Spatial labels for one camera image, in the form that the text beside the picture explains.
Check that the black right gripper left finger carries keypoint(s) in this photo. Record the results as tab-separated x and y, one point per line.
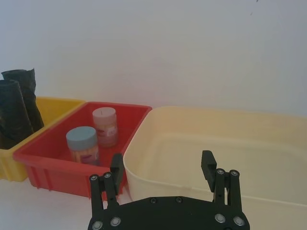
112	182

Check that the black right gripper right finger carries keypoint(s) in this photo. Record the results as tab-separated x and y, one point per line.
220	184

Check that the cream plastic bin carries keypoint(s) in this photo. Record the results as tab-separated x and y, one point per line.
199	153

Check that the blue lidded jar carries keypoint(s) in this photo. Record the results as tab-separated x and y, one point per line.
83	147

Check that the pink lidded jar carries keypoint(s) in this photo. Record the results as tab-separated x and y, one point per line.
105	128

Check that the red plastic bin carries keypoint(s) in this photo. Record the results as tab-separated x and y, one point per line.
60	165

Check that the yellow plastic bin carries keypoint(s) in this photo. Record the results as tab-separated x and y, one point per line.
45	112

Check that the black rolled bag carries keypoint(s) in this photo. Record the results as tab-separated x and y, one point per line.
27	95
13	115

